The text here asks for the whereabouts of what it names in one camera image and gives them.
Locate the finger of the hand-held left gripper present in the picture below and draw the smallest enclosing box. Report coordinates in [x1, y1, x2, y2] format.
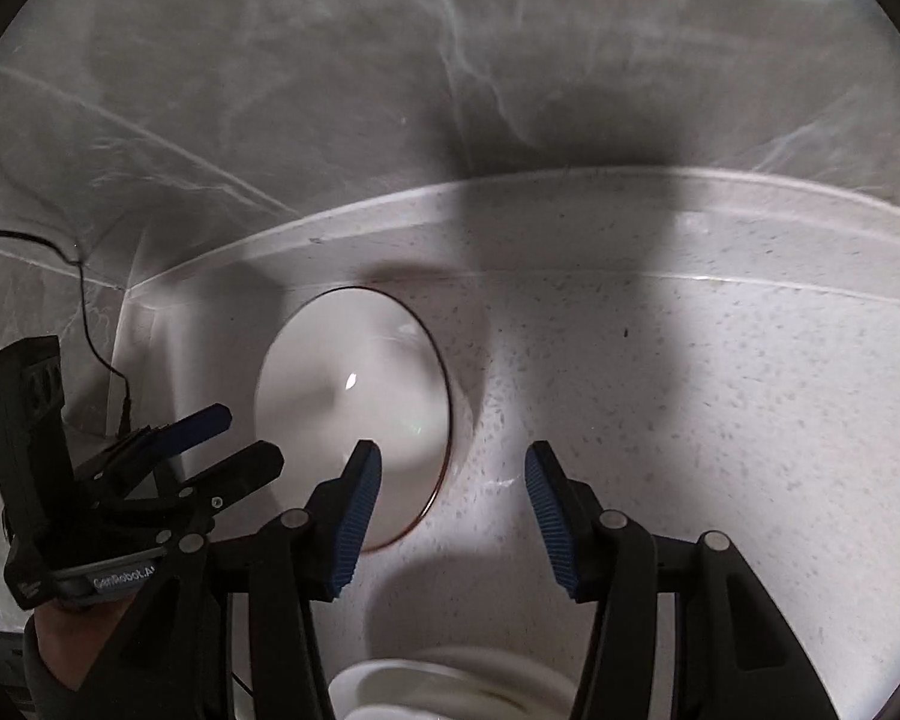
[94, 441, 286, 518]
[82, 403, 233, 477]

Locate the black cable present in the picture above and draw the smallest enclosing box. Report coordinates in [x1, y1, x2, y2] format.
[0, 231, 132, 436]

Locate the white plate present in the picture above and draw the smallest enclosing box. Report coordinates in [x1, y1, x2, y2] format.
[253, 286, 452, 554]

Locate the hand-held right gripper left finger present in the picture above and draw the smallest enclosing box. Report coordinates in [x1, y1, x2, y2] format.
[112, 439, 383, 720]

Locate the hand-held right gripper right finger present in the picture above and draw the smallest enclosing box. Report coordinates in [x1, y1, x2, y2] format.
[525, 441, 841, 720]

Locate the plain white bowl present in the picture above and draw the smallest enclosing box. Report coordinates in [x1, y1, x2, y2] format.
[328, 649, 580, 720]

